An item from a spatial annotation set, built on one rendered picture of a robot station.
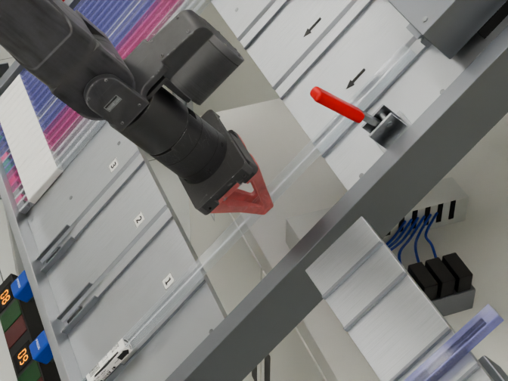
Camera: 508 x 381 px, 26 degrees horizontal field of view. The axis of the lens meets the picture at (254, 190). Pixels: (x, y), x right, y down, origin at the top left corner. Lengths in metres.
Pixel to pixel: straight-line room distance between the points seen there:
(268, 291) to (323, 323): 0.38
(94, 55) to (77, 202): 0.48
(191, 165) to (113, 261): 0.28
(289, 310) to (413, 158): 0.20
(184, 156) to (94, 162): 0.39
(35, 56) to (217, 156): 0.22
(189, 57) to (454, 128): 0.25
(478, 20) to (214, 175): 0.28
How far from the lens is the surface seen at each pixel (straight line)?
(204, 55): 0.97
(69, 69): 0.92
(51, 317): 1.30
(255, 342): 1.10
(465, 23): 1.03
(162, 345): 1.16
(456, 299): 1.45
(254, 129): 1.76
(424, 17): 1.02
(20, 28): 0.90
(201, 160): 1.02
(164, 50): 0.97
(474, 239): 1.58
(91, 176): 1.38
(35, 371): 1.34
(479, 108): 1.04
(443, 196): 1.58
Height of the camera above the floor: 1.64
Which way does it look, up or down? 39 degrees down
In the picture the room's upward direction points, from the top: straight up
